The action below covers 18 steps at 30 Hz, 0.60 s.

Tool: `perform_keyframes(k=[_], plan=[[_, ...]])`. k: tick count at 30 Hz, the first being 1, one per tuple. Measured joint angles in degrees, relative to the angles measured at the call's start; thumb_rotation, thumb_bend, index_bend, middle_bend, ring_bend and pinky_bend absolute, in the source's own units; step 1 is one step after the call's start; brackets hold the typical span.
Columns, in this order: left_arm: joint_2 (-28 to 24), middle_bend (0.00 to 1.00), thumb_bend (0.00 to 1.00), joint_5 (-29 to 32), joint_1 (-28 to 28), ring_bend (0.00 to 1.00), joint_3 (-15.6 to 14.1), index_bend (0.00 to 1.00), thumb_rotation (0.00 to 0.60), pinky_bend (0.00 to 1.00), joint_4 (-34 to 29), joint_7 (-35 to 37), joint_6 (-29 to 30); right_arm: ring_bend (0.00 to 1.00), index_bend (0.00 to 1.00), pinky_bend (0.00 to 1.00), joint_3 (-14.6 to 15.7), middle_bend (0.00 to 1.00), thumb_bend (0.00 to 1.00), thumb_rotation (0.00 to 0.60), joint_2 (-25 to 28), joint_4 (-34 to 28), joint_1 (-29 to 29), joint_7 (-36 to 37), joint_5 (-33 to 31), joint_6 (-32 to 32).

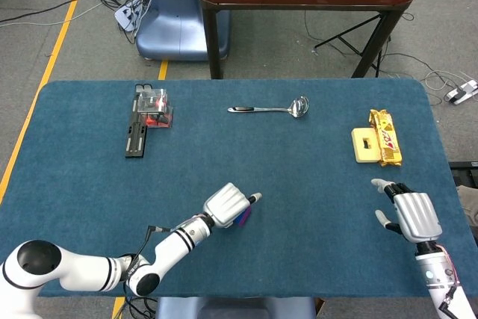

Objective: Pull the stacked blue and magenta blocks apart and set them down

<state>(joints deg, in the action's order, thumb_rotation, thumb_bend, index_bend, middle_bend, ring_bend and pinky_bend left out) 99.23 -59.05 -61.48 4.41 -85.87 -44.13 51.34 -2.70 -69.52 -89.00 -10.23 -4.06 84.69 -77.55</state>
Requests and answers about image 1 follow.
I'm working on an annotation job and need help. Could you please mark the golden snack packet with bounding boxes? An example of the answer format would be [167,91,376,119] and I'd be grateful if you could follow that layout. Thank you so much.
[368,108,403,168]

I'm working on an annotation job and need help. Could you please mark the white power strip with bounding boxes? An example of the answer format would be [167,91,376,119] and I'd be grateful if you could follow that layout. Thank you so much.
[114,0,145,32]

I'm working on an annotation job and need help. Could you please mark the purple toy brick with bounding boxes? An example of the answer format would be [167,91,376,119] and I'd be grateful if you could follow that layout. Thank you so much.
[238,206,253,228]

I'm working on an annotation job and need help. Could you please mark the pale yellow foam block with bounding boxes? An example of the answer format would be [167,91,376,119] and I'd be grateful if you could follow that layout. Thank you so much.
[351,127,384,164]

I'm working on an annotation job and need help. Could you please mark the blue felt table cover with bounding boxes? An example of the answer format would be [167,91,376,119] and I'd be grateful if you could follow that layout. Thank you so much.
[0,78,478,298]

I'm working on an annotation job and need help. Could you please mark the black equipment case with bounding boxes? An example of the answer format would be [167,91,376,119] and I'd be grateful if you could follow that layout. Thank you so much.
[450,161,478,188]

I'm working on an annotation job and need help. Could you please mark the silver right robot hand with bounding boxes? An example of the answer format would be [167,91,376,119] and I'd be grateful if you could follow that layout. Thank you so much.
[370,178,444,244]

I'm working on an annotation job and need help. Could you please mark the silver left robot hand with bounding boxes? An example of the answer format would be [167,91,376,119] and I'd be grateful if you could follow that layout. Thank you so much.
[202,182,263,229]

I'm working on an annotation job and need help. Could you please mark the clear plastic box red parts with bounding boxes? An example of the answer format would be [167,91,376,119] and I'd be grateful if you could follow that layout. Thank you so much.
[136,87,175,129]

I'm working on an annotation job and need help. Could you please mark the black flat slotted plate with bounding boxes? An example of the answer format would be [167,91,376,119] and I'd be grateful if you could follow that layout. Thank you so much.
[124,83,154,159]

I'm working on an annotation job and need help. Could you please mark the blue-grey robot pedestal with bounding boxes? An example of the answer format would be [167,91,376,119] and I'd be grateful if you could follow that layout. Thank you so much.
[135,0,232,61]

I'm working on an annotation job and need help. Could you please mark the metal ladle black handle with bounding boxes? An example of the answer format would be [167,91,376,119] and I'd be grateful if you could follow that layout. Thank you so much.
[227,96,310,119]

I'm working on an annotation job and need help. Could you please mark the blue-grey robot torso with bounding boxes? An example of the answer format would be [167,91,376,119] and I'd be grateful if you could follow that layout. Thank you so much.
[155,296,317,319]

